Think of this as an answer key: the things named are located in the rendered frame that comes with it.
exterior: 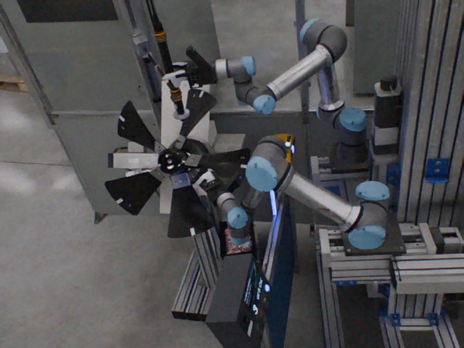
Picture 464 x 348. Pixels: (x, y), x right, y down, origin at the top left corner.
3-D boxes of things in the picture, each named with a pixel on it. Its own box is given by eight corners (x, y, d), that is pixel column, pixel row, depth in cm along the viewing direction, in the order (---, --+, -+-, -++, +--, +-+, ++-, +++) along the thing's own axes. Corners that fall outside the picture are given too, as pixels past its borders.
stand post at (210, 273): (210, 288, 299) (179, 185, 242) (224, 290, 297) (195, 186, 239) (208, 295, 296) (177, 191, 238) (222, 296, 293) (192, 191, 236)
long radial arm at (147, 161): (175, 155, 236) (166, 154, 225) (175, 169, 236) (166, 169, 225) (124, 154, 244) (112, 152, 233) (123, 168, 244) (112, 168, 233)
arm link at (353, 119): (351, 148, 207) (351, 123, 198) (332, 135, 217) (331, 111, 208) (372, 138, 210) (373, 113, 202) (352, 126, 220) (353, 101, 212)
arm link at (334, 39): (362, 52, 182) (264, 123, 176) (344, 44, 190) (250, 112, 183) (358, 27, 174) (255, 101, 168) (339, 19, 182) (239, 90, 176)
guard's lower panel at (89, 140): (97, 210, 370) (51, 115, 312) (449, 228, 301) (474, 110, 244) (95, 213, 367) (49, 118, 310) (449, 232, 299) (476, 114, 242)
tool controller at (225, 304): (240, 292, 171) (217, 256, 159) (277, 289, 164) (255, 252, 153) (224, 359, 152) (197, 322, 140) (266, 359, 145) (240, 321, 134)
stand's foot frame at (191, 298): (200, 242, 332) (198, 235, 327) (260, 246, 320) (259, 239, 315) (173, 318, 286) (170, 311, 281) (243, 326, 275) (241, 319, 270)
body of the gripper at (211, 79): (188, 89, 182) (217, 85, 180) (183, 70, 177) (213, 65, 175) (190, 80, 188) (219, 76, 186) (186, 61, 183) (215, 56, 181)
